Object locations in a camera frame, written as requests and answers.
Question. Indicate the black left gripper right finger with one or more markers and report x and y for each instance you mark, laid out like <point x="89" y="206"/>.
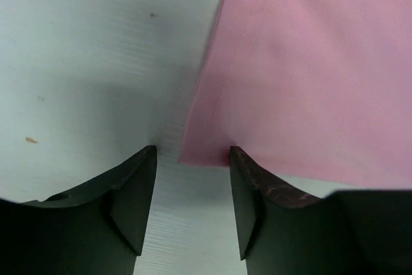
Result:
<point x="284" y="230"/>

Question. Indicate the pink t-shirt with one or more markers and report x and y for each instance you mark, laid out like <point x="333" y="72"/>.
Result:
<point x="311" y="88"/>

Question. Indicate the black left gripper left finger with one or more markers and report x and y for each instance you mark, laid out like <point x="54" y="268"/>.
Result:
<point x="97" y="227"/>

